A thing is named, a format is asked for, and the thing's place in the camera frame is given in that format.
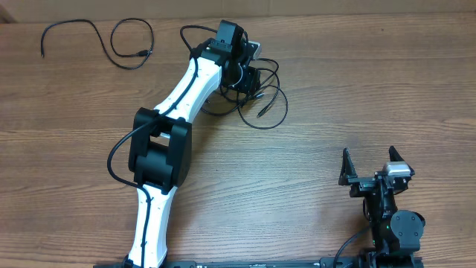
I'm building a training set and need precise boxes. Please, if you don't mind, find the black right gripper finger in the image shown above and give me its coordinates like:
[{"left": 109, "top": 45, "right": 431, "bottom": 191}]
[
  {"left": 388, "top": 146, "right": 404, "bottom": 162},
  {"left": 338, "top": 148, "right": 358, "bottom": 185}
]

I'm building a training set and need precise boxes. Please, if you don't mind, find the black USB cable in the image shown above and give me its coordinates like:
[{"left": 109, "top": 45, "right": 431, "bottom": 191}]
[{"left": 200, "top": 57, "right": 289, "bottom": 131}]

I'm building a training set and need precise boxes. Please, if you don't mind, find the thin black cable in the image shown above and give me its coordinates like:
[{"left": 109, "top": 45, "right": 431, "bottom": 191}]
[{"left": 39, "top": 17, "right": 155, "bottom": 71}]

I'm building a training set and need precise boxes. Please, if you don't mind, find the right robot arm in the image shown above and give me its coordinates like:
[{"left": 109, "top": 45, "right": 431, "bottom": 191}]
[{"left": 332, "top": 146, "right": 425, "bottom": 267}]

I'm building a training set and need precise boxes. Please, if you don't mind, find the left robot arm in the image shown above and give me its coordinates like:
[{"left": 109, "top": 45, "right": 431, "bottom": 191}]
[{"left": 121, "top": 20, "right": 260, "bottom": 267}]

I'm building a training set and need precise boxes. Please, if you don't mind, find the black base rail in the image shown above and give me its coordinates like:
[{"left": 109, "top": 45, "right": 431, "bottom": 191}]
[{"left": 92, "top": 255, "right": 425, "bottom": 268}]

